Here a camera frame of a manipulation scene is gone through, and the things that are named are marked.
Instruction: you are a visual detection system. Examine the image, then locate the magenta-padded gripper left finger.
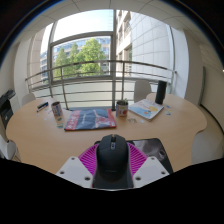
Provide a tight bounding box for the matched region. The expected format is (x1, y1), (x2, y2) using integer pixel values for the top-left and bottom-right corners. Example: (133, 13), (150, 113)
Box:
(55, 142), (101, 190)

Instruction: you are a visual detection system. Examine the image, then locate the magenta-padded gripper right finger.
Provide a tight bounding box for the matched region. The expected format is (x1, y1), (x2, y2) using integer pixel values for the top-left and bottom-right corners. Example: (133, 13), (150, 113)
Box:
(126, 141), (170, 190)

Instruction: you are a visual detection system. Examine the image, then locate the black computer mouse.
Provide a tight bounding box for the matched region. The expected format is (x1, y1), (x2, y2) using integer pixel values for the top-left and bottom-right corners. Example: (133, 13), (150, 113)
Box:
(91, 133), (134, 190)

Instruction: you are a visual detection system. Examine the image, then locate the black mouse pad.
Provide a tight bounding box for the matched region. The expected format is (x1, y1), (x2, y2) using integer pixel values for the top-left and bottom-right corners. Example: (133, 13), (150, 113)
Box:
(94, 137), (174, 175)

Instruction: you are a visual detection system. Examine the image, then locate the red and black magazine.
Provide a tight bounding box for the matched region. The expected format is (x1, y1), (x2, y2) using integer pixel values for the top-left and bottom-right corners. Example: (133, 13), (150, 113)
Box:
(63, 108), (118, 132)

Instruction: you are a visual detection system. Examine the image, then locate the light blue picture book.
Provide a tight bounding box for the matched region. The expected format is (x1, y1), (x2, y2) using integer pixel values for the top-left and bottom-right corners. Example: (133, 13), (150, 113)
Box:
(128, 98), (165, 121)

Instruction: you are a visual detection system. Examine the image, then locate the white printed can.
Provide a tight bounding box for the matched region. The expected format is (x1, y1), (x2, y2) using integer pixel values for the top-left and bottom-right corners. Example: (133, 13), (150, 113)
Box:
(50, 101), (64, 118)

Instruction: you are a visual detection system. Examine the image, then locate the small printed plant pot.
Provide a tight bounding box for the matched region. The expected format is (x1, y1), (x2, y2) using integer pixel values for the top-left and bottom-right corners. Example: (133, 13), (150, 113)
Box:
(115, 98), (130, 118)

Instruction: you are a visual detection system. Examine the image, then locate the black cylinder speaker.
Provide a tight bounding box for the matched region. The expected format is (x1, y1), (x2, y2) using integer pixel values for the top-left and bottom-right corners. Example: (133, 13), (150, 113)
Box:
(154, 79), (167, 105)

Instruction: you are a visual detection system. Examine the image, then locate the metal railing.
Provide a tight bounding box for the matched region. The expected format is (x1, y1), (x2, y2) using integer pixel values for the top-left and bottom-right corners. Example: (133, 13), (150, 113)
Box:
(24, 59), (178, 111)

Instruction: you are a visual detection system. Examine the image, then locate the green tree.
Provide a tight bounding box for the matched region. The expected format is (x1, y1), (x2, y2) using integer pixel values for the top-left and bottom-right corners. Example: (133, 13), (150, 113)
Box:
(53, 38), (108, 79)

